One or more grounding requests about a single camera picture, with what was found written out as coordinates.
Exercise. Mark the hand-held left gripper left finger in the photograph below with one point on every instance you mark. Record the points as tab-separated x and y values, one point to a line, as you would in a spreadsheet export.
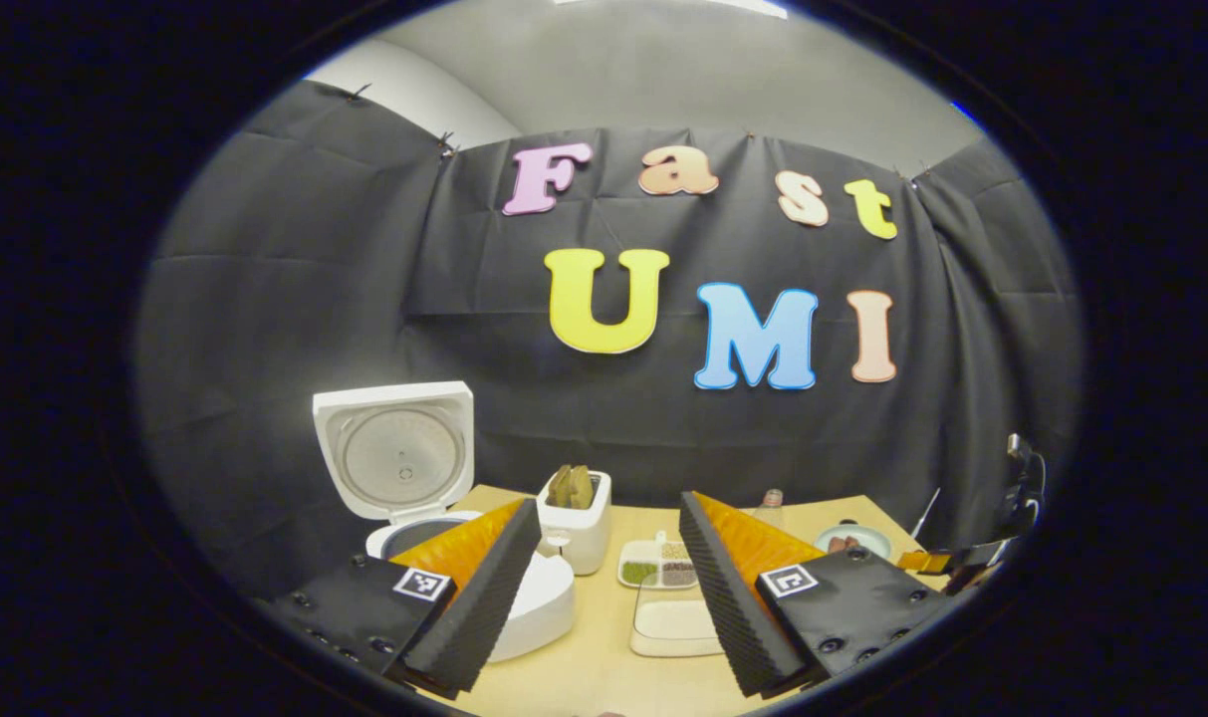
479	607

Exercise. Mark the white divided dish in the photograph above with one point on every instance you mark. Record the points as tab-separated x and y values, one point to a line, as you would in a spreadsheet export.
631	553

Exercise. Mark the pale green plate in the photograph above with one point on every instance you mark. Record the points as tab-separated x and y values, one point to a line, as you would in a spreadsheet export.
872	543

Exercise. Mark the clear rice container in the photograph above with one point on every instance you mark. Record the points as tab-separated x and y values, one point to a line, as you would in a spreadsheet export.
673	622

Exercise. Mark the clear bottle with red label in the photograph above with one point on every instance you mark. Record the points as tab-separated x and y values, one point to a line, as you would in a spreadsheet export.
771	510

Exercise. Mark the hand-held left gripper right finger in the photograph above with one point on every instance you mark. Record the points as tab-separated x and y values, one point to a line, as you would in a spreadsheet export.
733	597

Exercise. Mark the black backdrop cloth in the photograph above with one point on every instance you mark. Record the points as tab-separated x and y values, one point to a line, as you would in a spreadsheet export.
265	299

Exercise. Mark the brown bread slice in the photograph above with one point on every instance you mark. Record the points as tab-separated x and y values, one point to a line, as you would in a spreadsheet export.
561	488
583	488

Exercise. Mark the white rice cooker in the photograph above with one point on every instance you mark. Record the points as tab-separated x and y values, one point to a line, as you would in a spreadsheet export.
394	458

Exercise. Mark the dark red beans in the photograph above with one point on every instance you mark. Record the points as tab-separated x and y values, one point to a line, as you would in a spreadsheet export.
677	573

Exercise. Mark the pale soybeans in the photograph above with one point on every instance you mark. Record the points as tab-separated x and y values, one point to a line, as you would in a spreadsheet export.
673	550

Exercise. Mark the white toaster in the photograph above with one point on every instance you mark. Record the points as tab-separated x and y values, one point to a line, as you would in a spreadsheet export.
584	538

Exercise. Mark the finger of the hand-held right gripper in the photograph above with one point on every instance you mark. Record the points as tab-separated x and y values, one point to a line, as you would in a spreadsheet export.
922	561

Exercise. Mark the green mung beans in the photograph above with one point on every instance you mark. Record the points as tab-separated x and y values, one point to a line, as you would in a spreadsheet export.
639	573

